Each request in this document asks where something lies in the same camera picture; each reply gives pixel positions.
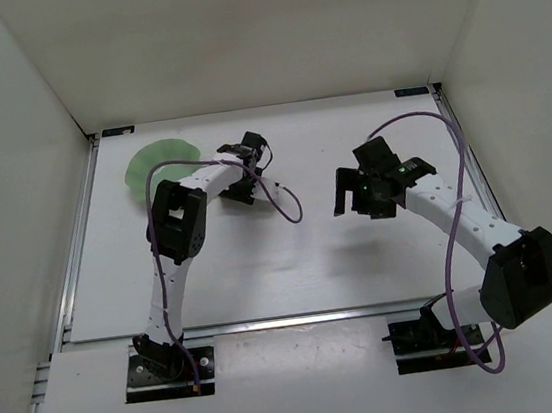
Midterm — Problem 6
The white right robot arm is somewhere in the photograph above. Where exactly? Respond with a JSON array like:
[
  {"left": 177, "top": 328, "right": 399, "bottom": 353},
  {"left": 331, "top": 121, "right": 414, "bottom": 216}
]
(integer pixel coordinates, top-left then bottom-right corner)
[{"left": 334, "top": 157, "right": 552, "bottom": 333}]

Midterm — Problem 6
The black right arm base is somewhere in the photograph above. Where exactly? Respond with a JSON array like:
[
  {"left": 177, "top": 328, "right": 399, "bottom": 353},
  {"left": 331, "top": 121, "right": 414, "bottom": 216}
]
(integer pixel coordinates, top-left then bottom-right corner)
[{"left": 382, "top": 294, "right": 474, "bottom": 375}]

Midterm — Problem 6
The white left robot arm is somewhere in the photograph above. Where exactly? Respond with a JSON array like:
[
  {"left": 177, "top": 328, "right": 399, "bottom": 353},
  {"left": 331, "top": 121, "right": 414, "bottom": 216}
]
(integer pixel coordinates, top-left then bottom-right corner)
[{"left": 132, "top": 132, "right": 268, "bottom": 379}]

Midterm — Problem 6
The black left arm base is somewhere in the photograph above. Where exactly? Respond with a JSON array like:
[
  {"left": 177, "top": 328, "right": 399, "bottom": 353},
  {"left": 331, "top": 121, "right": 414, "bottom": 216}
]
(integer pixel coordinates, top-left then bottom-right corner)
[{"left": 125, "top": 335, "right": 216, "bottom": 404}]

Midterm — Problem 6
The green glass fruit bowl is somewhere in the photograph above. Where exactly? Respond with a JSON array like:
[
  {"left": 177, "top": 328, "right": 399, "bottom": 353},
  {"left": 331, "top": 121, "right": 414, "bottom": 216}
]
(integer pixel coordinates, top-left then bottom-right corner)
[{"left": 119, "top": 133, "right": 211, "bottom": 206}]

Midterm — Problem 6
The blue right corner label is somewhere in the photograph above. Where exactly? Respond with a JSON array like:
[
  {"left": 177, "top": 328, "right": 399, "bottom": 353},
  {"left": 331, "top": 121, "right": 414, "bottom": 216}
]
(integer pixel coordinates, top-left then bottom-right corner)
[{"left": 394, "top": 86, "right": 429, "bottom": 98}]

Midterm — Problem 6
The blue corner label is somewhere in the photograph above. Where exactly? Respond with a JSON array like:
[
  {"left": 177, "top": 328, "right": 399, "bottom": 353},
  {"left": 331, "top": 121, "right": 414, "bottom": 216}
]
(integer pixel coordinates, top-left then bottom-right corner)
[
  {"left": 394, "top": 86, "right": 429, "bottom": 98},
  {"left": 101, "top": 125, "right": 135, "bottom": 138}
]

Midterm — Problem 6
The blue left corner label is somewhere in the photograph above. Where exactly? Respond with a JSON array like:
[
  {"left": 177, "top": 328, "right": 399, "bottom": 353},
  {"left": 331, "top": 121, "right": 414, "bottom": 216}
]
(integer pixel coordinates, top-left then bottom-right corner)
[{"left": 101, "top": 125, "right": 135, "bottom": 138}]

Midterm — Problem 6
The white front cover panel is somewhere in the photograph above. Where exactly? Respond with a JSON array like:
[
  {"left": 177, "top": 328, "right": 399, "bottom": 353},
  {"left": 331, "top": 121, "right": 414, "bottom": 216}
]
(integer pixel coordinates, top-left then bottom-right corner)
[{"left": 41, "top": 308, "right": 552, "bottom": 413}]

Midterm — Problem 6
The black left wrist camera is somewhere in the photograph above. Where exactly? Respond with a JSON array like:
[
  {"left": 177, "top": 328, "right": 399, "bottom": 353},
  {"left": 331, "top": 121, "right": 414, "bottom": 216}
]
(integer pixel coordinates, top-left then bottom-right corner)
[{"left": 241, "top": 131, "right": 268, "bottom": 163}]

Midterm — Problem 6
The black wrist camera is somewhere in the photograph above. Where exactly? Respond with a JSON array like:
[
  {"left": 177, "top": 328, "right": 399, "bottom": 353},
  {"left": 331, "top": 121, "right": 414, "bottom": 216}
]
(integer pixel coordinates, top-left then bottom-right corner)
[
  {"left": 241, "top": 131, "right": 268, "bottom": 163},
  {"left": 353, "top": 136, "right": 401, "bottom": 176}
]

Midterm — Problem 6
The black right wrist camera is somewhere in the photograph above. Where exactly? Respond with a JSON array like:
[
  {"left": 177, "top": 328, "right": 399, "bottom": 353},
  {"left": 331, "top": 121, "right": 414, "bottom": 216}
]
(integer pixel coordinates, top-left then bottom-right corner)
[{"left": 353, "top": 136, "right": 401, "bottom": 176}]

